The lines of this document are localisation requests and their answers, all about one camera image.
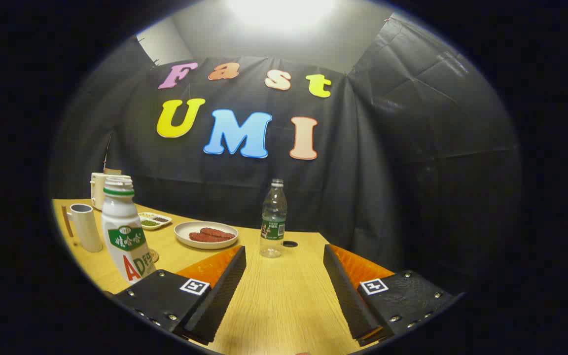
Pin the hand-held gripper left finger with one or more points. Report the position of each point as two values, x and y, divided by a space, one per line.
222 296

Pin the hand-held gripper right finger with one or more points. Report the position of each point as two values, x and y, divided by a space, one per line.
345 296

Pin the round cork coaster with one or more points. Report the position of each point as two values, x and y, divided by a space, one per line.
154 256

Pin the white juice bottle green label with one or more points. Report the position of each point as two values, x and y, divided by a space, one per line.
124 222

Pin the black bottle cap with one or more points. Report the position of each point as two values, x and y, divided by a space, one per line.
290 243

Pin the clear plastic water bottle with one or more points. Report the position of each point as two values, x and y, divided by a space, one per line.
273 217

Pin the red-brown sausage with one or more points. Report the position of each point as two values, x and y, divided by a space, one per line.
202 238
220 231

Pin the wooden table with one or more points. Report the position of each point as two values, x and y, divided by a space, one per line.
284 296

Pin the white round plate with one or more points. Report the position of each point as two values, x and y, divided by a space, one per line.
183 231

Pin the white divided dish with beans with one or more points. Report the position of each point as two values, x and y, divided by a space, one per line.
156 222

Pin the black backdrop cloth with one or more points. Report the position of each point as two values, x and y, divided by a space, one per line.
387 172

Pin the cream toaster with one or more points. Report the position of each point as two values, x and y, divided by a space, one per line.
96 192

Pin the bread slice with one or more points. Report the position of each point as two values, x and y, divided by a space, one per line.
111 171

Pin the ceiling light panel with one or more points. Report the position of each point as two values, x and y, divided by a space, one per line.
281 12

